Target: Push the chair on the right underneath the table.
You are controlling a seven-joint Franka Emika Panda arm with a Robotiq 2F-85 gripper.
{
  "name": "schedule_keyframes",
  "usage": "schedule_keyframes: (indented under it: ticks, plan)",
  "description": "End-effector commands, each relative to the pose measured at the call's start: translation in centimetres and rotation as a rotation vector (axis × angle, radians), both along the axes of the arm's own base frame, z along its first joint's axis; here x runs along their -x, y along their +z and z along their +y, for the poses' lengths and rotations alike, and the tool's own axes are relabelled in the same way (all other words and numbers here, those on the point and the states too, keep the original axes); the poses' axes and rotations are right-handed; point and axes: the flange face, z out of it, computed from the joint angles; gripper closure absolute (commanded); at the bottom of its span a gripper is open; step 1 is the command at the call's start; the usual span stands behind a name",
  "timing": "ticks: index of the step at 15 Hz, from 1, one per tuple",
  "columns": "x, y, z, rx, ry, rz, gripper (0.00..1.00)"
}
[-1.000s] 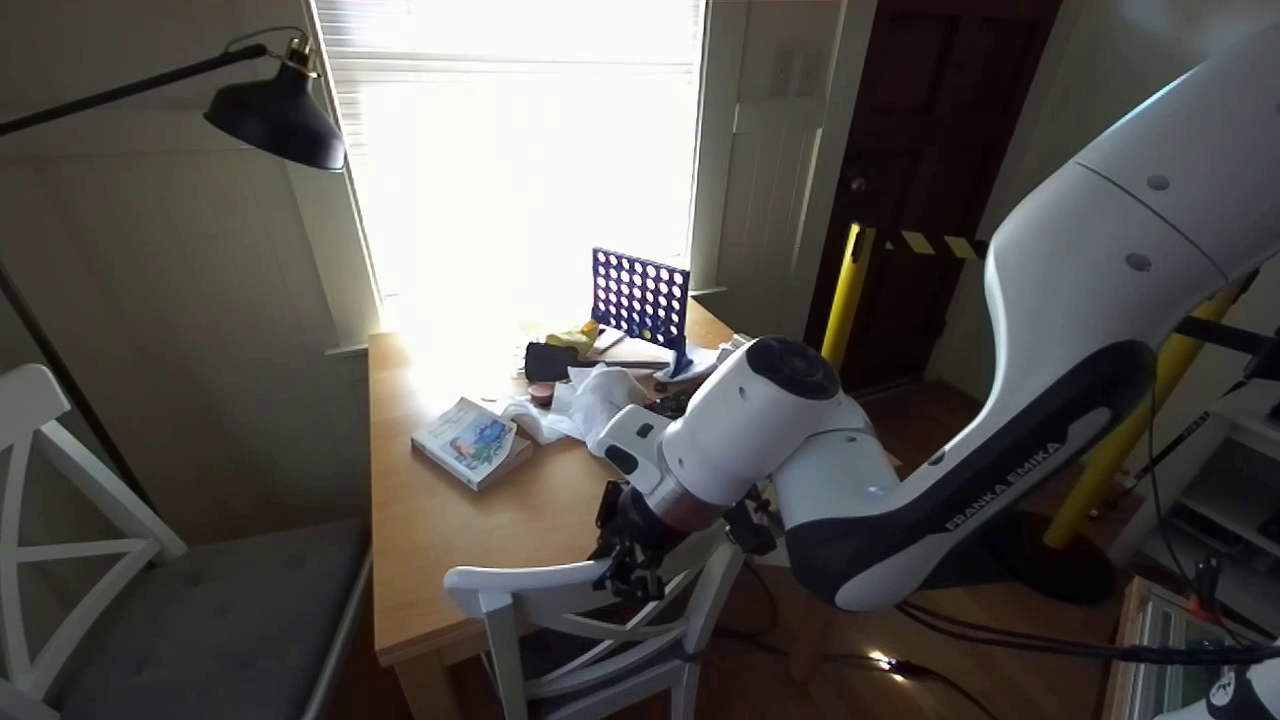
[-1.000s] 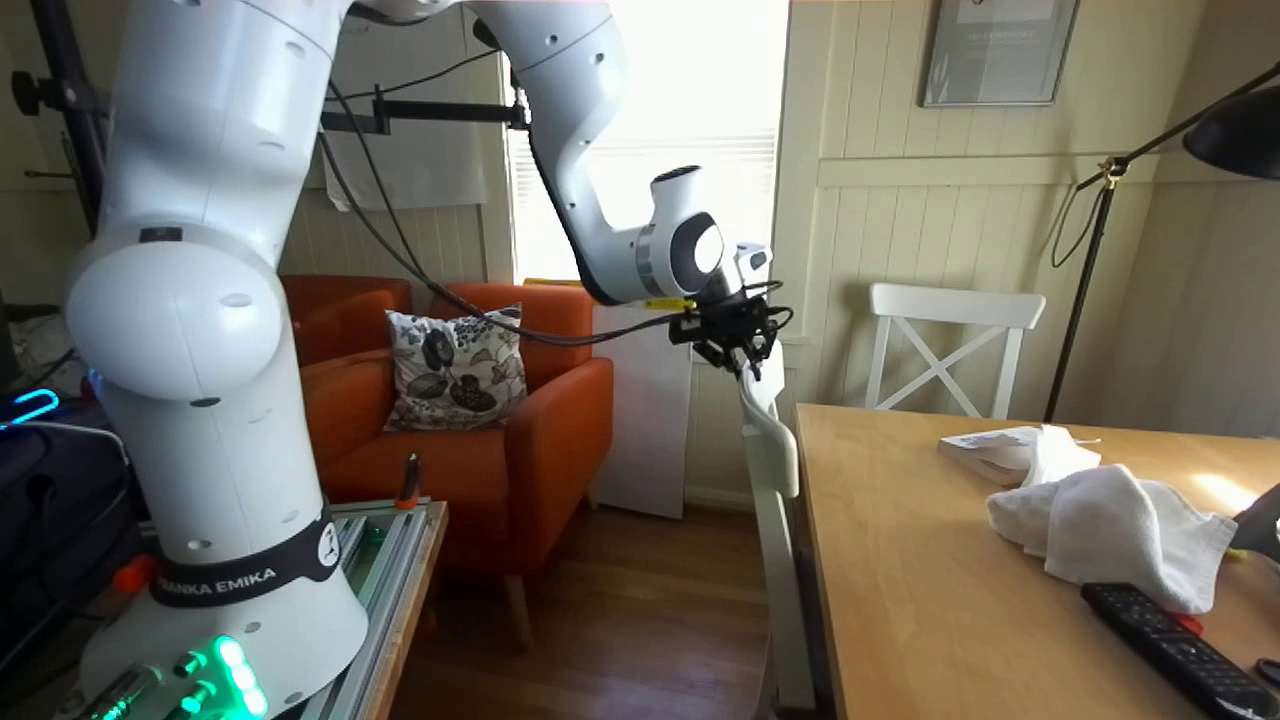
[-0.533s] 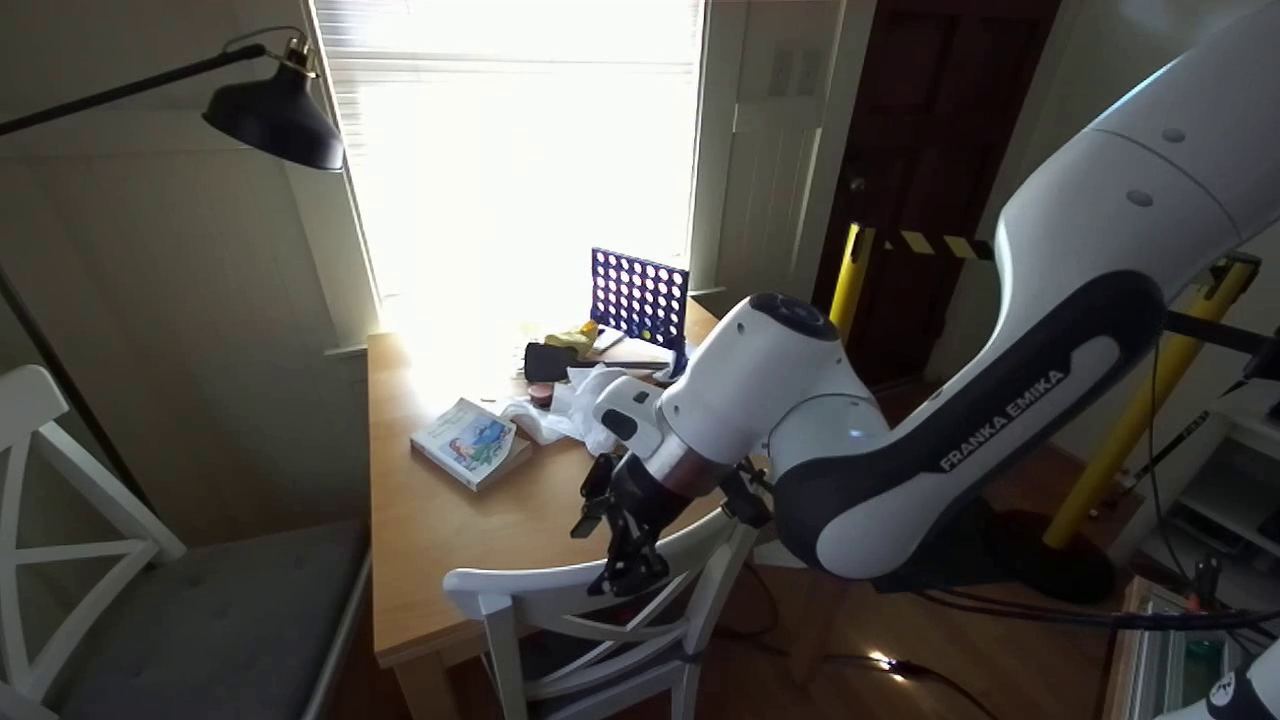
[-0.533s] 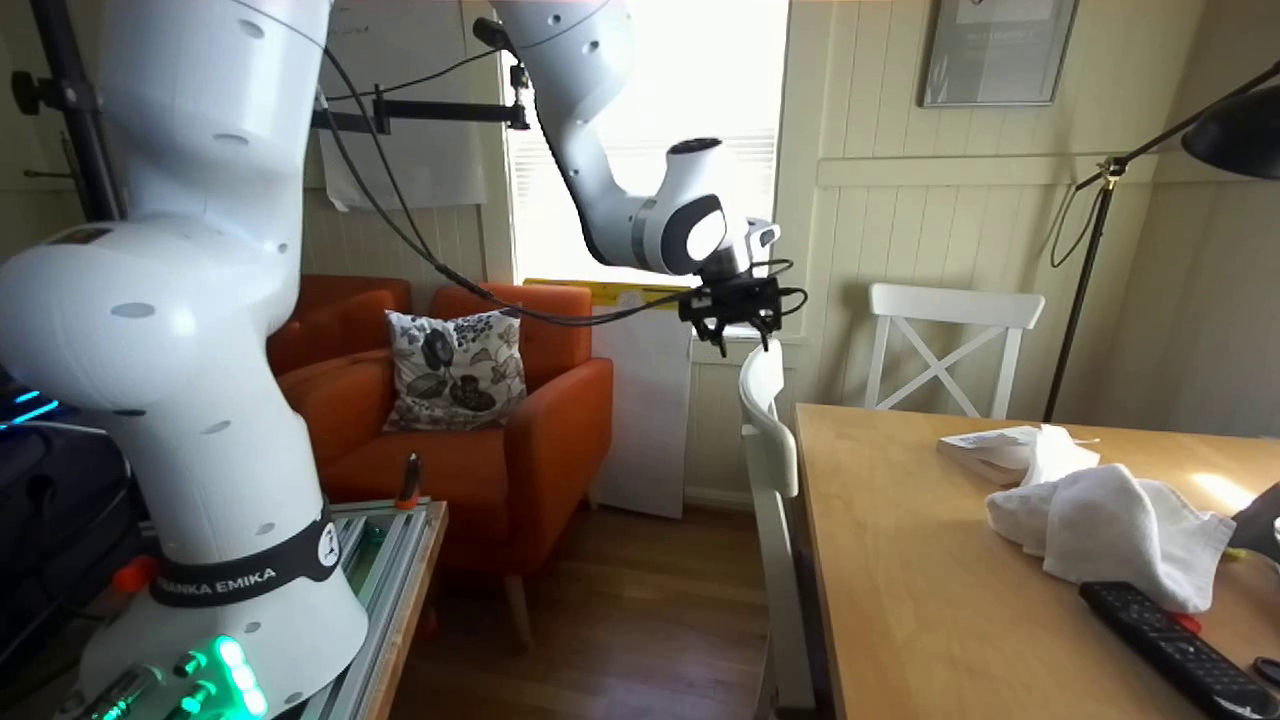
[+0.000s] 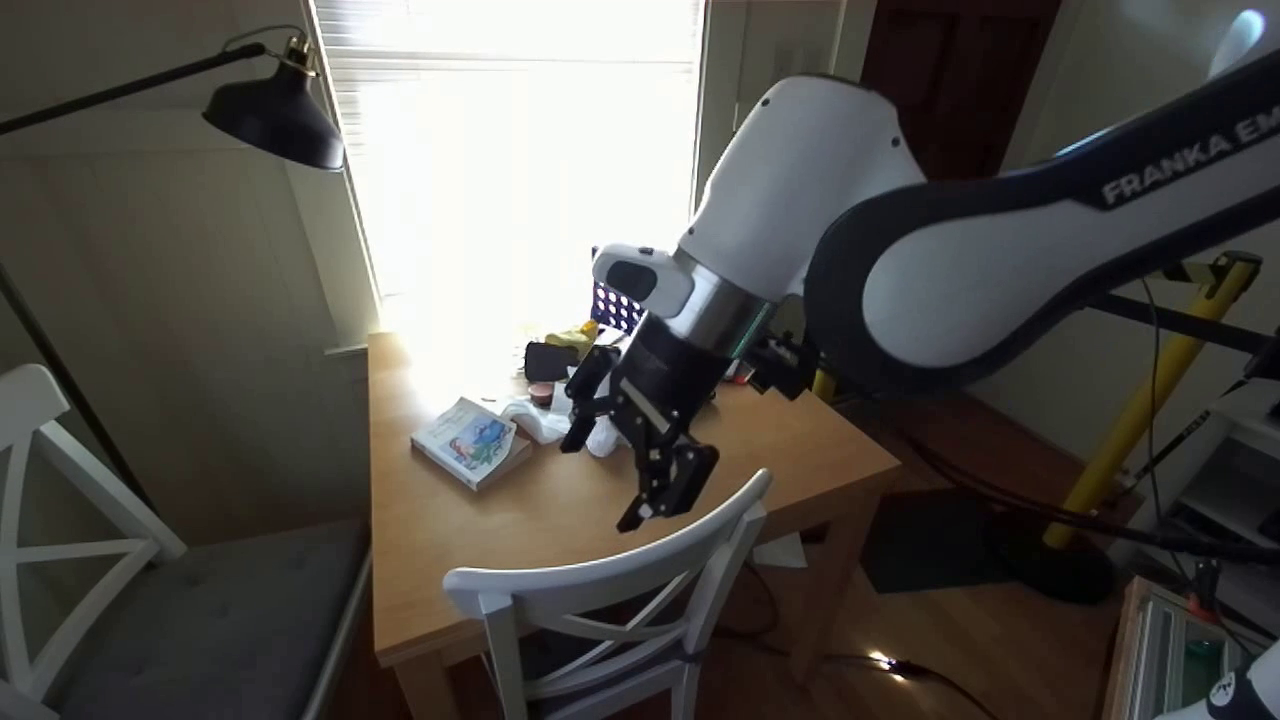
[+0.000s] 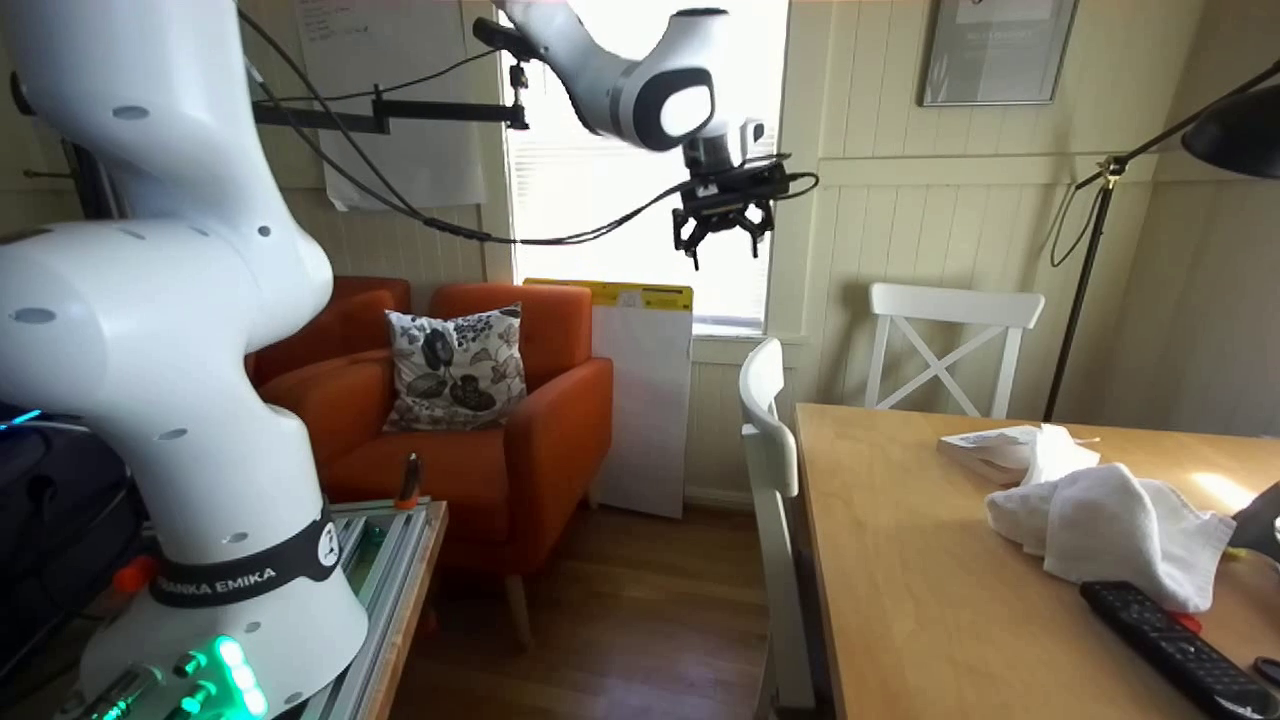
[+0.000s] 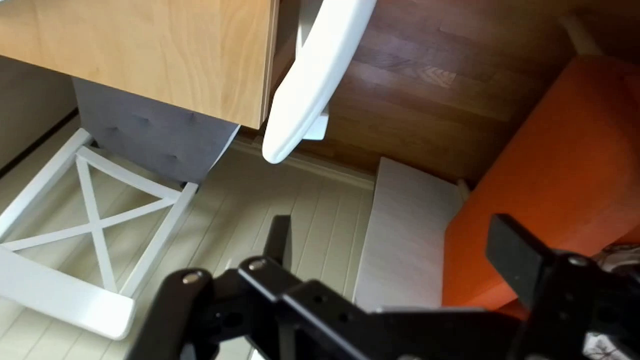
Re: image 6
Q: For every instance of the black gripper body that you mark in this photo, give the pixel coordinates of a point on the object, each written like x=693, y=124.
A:
x=735, y=184

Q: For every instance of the white wooden chair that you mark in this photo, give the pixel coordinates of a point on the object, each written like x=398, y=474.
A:
x=955, y=305
x=772, y=532

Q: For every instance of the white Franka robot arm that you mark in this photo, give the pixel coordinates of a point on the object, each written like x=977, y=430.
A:
x=146, y=334

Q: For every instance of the bright window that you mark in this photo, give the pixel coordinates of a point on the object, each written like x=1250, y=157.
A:
x=601, y=254

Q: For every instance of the white board yellow strip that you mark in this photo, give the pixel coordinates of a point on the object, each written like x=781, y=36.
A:
x=647, y=402

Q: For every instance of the floral patterned pillow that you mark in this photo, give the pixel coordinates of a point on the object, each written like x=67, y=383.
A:
x=453, y=366

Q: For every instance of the orange armchair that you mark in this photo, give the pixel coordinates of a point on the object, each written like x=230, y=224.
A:
x=355, y=314
x=443, y=467

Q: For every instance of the light wooden table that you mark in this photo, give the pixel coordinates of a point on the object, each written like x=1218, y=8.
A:
x=923, y=585

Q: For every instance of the white crumpled cloth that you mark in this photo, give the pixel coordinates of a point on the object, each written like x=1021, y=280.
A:
x=1106, y=520

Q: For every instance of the robot stand table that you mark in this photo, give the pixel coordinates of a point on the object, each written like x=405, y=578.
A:
x=384, y=572

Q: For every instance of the black floor lamp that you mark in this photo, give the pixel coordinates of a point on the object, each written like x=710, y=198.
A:
x=1243, y=135

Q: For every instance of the black remote control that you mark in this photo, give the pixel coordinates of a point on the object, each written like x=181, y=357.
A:
x=1175, y=645

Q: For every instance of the orange red knob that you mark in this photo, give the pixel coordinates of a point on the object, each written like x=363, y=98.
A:
x=134, y=578

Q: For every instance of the black stereo camera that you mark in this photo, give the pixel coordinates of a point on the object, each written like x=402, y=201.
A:
x=499, y=35

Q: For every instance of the framed wall picture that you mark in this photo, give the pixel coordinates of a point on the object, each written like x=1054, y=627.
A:
x=995, y=47

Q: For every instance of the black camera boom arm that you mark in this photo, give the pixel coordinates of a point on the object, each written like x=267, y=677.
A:
x=372, y=114

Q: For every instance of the white wall paper sheet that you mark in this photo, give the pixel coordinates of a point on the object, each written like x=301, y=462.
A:
x=402, y=43

